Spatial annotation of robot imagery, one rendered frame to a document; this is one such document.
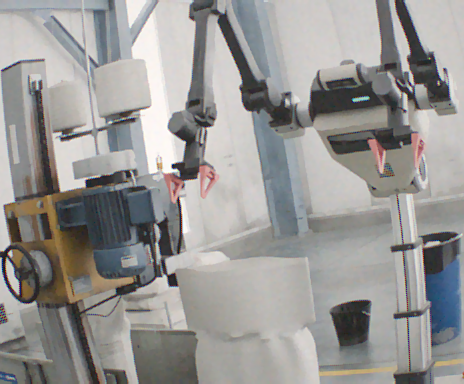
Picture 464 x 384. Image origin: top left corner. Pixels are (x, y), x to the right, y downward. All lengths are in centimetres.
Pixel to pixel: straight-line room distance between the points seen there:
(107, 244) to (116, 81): 46
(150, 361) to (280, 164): 818
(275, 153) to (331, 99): 859
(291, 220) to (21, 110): 909
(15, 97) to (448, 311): 301
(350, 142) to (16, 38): 558
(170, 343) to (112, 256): 95
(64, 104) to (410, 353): 151
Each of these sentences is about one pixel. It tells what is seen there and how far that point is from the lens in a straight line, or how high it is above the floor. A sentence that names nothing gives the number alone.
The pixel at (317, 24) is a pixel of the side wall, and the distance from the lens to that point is 1089.
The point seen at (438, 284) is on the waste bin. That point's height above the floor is 40.
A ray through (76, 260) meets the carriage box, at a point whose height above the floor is 114.
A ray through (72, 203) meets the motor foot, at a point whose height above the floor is 130.
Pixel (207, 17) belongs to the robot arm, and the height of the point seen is 178.
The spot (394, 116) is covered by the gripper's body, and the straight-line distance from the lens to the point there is 175.
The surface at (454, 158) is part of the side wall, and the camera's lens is 1019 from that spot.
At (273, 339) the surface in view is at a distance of 218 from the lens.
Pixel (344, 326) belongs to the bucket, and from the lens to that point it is 472.
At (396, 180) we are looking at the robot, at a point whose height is 118.
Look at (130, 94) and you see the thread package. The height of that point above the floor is 157.
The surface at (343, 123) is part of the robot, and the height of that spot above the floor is 139.
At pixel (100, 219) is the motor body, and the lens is 200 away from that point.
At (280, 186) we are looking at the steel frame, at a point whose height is 75.
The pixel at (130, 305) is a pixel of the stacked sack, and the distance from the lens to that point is 526.
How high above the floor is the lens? 136
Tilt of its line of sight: 3 degrees down
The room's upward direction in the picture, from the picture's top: 10 degrees counter-clockwise
